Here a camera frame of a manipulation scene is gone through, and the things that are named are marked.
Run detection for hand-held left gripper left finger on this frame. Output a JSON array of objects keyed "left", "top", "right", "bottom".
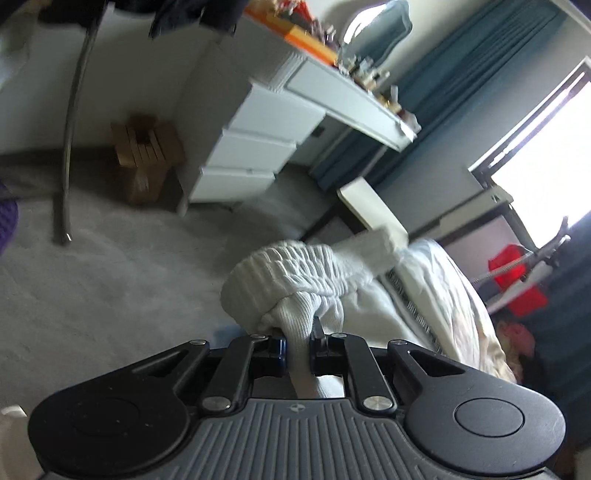
[{"left": 130, "top": 335, "right": 289, "bottom": 414}]

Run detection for purple cloth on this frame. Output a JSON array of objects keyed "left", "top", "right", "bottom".
[{"left": 0, "top": 180, "right": 20, "bottom": 254}]

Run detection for wide blue curtain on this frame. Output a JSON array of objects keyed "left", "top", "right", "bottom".
[{"left": 521, "top": 222, "right": 591, "bottom": 421}]

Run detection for cream white pants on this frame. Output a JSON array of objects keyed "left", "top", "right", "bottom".
[{"left": 221, "top": 226, "right": 519, "bottom": 400}]

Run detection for dark hanging clothes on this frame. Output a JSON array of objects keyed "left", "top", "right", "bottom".
[{"left": 39, "top": 0, "right": 242, "bottom": 38}]

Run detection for row of cosmetics bottles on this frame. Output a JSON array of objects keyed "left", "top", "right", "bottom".
[{"left": 336, "top": 27, "right": 422, "bottom": 136}]

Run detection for narrow blue curtain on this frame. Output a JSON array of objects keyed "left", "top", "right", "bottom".
[{"left": 313, "top": 0, "right": 570, "bottom": 191}]

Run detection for red cloth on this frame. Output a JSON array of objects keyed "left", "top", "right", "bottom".
[{"left": 488, "top": 244, "right": 549, "bottom": 318}]

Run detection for white dressing table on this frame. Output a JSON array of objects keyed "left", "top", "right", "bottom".
[{"left": 177, "top": 9, "right": 419, "bottom": 217}]

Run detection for pink garment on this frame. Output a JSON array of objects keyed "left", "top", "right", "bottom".
[{"left": 498, "top": 320, "right": 537, "bottom": 357}]

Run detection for orange box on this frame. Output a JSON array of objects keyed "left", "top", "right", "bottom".
[{"left": 245, "top": 4, "right": 343, "bottom": 66}]

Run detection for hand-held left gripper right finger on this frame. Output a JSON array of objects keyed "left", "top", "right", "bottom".
[{"left": 309, "top": 316, "right": 467, "bottom": 412}]

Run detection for curved metal rack leg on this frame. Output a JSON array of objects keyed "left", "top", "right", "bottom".
[{"left": 52, "top": 14, "right": 100, "bottom": 246}]

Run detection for dark framed window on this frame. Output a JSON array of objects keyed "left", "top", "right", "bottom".
[{"left": 468, "top": 60, "right": 591, "bottom": 241}]

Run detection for wavy vanity mirror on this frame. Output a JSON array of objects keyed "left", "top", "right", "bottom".
[{"left": 344, "top": 0, "right": 413, "bottom": 64}]

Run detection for garment steamer stand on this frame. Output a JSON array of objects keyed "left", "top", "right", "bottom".
[{"left": 475, "top": 216, "right": 574, "bottom": 315}]

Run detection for brown cardboard box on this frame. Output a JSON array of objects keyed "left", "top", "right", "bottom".
[{"left": 124, "top": 163, "right": 171, "bottom": 206}]

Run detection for slatted wooden crate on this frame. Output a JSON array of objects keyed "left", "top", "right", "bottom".
[{"left": 110, "top": 114, "right": 186, "bottom": 168}]

